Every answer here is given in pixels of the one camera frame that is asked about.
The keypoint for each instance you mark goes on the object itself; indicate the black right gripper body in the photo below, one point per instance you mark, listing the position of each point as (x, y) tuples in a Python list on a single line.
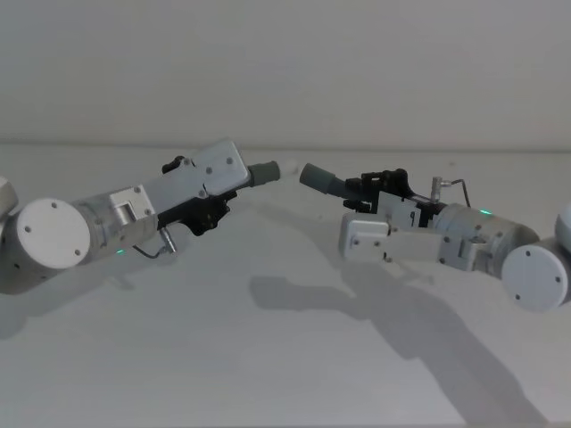
[(426, 216)]

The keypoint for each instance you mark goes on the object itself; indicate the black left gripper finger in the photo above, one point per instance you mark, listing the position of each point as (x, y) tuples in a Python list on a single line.
[(263, 174), (175, 165)]

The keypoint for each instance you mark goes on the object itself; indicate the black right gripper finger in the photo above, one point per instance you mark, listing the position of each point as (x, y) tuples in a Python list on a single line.
[(357, 203), (319, 173)]

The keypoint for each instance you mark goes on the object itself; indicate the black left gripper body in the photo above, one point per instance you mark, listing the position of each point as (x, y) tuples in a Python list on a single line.
[(183, 216)]

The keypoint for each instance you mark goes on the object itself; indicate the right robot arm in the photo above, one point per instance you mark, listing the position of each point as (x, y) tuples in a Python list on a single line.
[(535, 276)]

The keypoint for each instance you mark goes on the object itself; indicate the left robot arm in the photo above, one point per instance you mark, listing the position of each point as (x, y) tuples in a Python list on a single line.
[(53, 234)]

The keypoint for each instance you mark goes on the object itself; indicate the white table cloth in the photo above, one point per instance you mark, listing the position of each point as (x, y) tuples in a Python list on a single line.
[(267, 356)]

